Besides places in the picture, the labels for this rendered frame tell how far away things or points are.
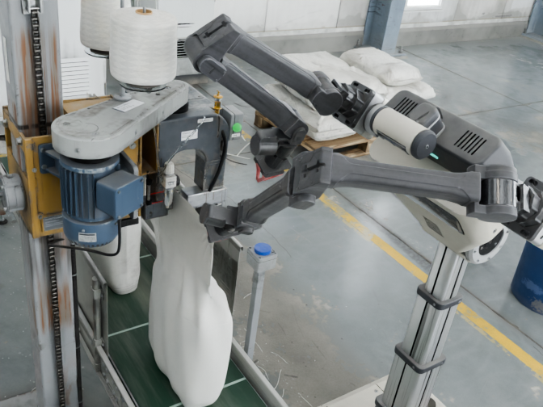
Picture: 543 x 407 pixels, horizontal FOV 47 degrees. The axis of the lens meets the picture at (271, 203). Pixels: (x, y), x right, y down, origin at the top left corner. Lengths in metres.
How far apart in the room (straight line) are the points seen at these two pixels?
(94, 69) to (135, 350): 2.76
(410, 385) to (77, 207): 1.20
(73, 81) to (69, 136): 3.20
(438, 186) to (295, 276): 2.31
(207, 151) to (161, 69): 0.48
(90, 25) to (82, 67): 2.95
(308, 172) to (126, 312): 1.52
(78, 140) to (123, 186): 0.15
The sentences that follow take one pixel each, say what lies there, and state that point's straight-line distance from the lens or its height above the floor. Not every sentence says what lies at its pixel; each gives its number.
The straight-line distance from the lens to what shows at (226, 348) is 2.08.
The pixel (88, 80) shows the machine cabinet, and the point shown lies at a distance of 4.80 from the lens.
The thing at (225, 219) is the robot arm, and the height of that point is 1.21.
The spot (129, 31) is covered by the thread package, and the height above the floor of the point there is 1.66.
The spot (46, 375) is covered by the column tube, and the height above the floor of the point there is 0.42.
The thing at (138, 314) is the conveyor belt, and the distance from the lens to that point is 2.60.
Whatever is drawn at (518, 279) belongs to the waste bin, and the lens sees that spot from 3.82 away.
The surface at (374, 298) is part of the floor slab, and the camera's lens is 3.49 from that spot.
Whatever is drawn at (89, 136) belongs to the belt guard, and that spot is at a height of 1.42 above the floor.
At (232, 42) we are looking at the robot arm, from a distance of 1.45.
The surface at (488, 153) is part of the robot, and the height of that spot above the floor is 1.54.
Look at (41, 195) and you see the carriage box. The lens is 1.84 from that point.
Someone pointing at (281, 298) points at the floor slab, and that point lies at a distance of 3.34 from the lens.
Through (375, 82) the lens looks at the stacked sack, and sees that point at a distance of 4.83.
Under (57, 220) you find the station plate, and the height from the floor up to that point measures 1.07.
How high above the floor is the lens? 2.09
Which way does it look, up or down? 30 degrees down
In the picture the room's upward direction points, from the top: 8 degrees clockwise
